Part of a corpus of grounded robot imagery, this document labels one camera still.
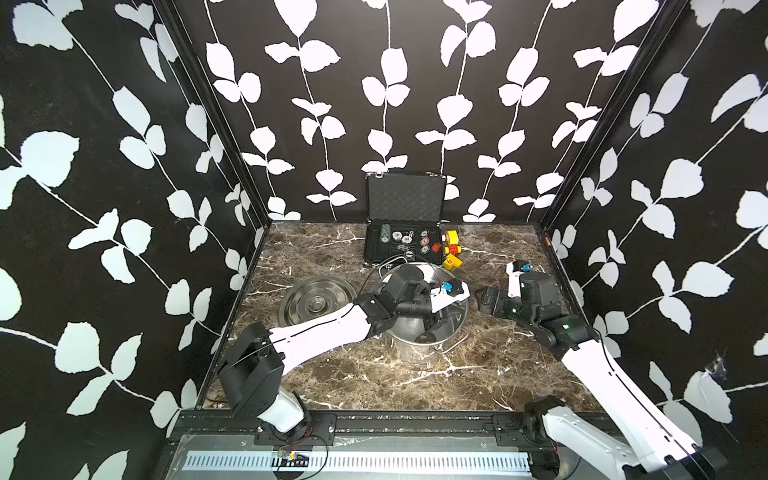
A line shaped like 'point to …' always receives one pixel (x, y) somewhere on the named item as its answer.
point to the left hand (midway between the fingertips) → (462, 304)
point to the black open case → (405, 216)
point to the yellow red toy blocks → (452, 261)
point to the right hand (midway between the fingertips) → (486, 288)
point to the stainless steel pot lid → (313, 295)
